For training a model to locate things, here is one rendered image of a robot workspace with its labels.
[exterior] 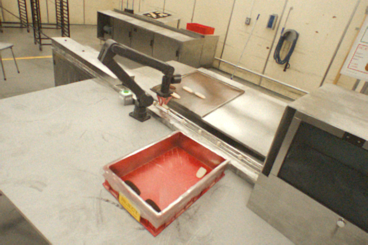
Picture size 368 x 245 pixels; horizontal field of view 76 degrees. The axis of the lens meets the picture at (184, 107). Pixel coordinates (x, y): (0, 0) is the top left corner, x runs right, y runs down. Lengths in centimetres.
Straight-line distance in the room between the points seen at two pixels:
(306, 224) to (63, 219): 84
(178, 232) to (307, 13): 446
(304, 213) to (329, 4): 419
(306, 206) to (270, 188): 13
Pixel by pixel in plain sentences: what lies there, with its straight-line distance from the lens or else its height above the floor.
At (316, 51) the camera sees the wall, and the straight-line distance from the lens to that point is 487.
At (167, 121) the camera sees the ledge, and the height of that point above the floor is 86.
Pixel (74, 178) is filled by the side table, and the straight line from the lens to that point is 111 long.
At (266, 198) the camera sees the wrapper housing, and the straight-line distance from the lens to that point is 103.
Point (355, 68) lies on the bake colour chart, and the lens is 182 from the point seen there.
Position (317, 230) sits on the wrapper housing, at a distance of 101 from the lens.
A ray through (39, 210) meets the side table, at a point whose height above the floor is 82.
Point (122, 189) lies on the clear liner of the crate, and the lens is 93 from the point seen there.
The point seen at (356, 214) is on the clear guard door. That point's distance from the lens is 93.
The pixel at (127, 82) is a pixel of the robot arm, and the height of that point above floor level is 107.
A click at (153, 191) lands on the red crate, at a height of 82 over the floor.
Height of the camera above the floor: 158
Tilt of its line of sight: 26 degrees down
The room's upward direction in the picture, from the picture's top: 10 degrees clockwise
